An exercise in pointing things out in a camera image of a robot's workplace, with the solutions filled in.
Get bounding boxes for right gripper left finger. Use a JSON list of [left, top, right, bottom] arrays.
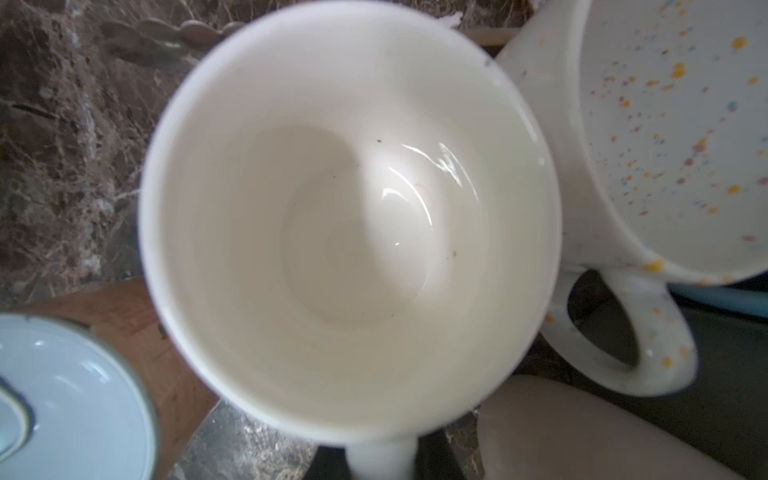
[[302, 446, 352, 480]]

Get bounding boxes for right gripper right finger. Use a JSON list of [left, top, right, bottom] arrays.
[[415, 429, 465, 480]]

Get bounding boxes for pale pink mug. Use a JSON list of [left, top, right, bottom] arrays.
[[477, 375, 737, 479]]

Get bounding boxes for white mug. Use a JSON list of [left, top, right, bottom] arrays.
[[139, 1, 562, 479]]

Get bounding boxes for blue butterfly mug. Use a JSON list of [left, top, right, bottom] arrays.
[[668, 284, 767, 319]]

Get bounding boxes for cream speckled mug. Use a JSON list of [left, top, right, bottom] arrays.
[[497, 1, 767, 397]]

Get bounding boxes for orange label tin can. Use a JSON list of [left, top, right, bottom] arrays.
[[1, 278, 217, 479]]

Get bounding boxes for red handled metal tongs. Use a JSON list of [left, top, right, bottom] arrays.
[[100, 18, 245, 69]]

